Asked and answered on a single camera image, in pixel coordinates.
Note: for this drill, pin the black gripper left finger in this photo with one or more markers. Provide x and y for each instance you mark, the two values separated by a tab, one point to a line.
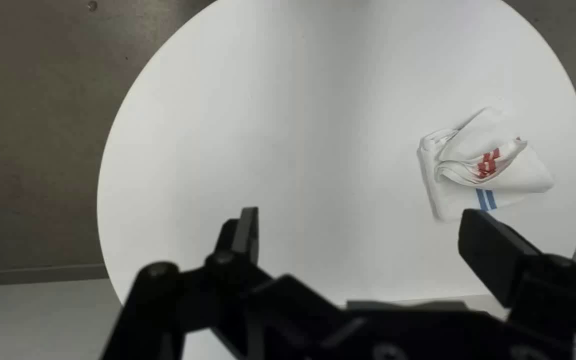
188	307

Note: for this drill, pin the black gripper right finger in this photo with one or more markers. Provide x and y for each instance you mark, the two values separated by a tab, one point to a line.
540	293

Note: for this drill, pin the white towel with red print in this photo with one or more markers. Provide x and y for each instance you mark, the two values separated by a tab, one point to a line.
518	173

